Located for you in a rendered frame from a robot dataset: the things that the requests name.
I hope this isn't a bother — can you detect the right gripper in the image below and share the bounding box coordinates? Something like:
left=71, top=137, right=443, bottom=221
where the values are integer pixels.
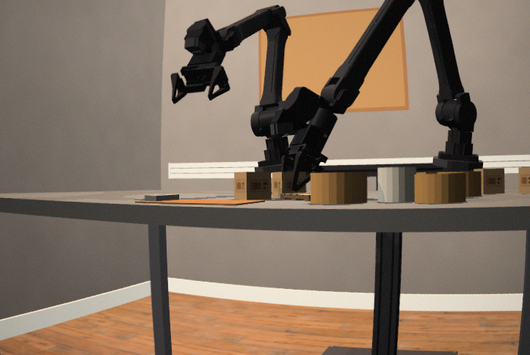
left=171, top=62, right=230, bottom=104

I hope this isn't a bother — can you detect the small wooden pallet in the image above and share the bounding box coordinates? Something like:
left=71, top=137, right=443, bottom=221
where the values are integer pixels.
left=280, top=193, right=311, bottom=201

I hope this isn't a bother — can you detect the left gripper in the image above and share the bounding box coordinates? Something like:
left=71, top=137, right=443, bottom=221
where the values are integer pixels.
left=281, top=130, right=329, bottom=192

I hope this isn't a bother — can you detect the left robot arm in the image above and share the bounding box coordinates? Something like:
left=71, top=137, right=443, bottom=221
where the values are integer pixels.
left=270, top=0, right=479, bottom=162

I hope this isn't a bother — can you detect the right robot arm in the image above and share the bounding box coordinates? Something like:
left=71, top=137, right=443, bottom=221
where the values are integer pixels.
left=184, top=5, right=291, bottom=167

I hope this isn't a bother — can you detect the grey cylinder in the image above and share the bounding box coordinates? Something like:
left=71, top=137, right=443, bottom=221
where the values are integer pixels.
left=377, top=167, right=416, bottom=202

